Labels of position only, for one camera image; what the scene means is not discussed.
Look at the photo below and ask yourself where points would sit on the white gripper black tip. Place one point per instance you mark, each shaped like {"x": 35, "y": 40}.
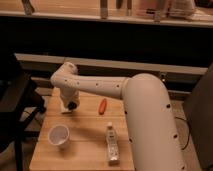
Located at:
{"x": 70, "y": 98}

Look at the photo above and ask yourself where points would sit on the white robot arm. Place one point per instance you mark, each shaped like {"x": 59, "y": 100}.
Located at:
{"x": 150, "y": 122}

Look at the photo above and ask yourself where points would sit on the white sponge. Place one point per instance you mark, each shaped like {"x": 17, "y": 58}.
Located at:
{"x": 63, "y": 109}

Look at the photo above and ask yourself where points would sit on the orange carrot-shaped eraser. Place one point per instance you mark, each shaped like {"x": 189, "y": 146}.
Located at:
{"x": 102, "y": 106}

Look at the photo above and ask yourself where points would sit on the white paper cup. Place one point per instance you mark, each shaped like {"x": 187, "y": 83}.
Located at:
{"x": 58, "y": 136}

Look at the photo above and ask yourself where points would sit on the black chair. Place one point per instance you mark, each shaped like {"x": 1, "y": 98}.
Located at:
{"x": 19, "y": 103}

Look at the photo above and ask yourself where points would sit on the dark grey chair right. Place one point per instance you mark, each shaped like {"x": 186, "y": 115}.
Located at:
{"x": 198, "y": 108}

